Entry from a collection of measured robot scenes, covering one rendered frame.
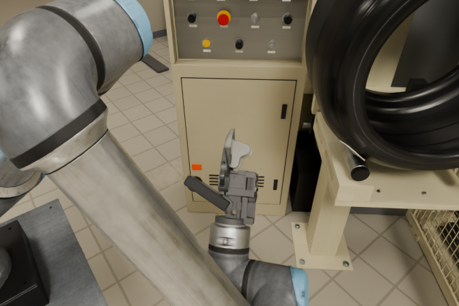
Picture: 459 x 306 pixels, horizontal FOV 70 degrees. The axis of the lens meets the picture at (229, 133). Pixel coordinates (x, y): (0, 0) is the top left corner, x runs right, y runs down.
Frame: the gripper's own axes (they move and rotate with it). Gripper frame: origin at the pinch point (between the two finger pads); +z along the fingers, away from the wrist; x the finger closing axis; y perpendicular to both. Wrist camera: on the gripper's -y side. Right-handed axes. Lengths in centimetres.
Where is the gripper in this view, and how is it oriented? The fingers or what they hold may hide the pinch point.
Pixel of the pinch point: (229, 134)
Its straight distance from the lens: 76.2
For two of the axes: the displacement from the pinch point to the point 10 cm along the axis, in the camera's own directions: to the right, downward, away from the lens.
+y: 9.8, 0.6, -1.8
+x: -1.7, -1.6, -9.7
